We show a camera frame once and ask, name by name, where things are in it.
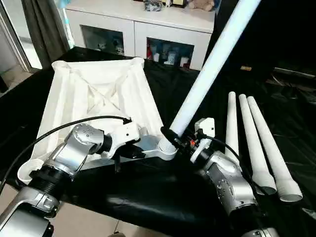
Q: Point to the white plastic table leg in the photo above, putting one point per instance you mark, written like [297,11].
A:
[212,61]
[271,148]
[254,143]
[232,123]

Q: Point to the white plastic table top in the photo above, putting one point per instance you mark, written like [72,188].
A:
[81,81]

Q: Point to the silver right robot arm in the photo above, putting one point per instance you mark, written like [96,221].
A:
[227,177]

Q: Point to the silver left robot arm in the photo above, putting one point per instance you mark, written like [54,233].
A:
[69,153]

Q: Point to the black plastic mat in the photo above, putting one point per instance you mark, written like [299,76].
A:
[160,185]

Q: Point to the small white jar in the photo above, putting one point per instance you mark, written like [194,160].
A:
[156,57]
[184,61]

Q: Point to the red package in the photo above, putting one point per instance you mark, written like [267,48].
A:
[149,50]

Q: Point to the white glass-door cabinet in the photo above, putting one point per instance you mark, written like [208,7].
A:
[138,27]

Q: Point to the black box gold label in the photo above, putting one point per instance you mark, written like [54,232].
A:
[234,37]

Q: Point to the dark metal rod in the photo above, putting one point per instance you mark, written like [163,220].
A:
[296,72]

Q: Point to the grey ornament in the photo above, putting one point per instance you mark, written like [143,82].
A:
[153,5]

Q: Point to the dark framed plaque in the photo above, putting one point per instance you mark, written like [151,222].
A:
[177,3]

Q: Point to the grey curtain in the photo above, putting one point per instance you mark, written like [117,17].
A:
[47,29]

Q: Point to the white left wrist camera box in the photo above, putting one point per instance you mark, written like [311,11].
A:
[123,135]

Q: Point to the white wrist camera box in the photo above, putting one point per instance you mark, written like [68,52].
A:
[206,124]
[123,135]

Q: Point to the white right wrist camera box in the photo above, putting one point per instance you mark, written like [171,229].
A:
[206,124]

